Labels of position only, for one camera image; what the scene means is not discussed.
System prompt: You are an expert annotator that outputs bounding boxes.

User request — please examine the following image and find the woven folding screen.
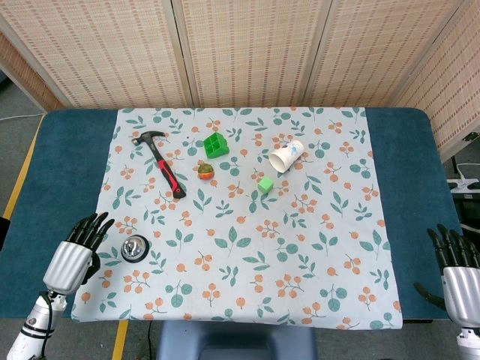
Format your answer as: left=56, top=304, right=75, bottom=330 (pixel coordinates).
left=0, top=0, right=480, bottom=163

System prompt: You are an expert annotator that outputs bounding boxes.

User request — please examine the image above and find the white cable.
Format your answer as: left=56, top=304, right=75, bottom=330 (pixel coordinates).
left=455, top=162, right=480, bottom=182

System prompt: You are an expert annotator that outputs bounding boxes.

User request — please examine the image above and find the silver desk bell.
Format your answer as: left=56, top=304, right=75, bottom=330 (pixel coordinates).
left=120, top=234, right=151, bottom=264

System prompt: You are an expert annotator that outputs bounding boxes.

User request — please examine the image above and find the black red claw hammer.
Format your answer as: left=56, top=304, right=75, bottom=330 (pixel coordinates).
left=131, top=130, right=187, bottom=200

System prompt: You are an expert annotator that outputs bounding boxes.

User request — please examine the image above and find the white paper cup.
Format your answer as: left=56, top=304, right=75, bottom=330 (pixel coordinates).
left=268, top=139, right=305, bottom=174

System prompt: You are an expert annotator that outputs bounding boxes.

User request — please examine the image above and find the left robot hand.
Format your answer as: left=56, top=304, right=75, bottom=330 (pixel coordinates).
left=42, top=211, right=116, bottom=296

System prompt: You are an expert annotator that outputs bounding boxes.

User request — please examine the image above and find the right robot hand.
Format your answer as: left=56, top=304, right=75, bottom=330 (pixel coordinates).
left=413, top=223, right=480, bottom=328

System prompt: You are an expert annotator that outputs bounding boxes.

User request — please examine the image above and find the green four-compartment box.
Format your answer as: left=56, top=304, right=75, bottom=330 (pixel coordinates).
left=202, top=131, right=230, bottom=160

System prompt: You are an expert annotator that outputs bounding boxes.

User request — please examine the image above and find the floral patterned tablecloth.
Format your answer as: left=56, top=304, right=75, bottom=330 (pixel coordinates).
left=70, top=106, right=404, bottom=331

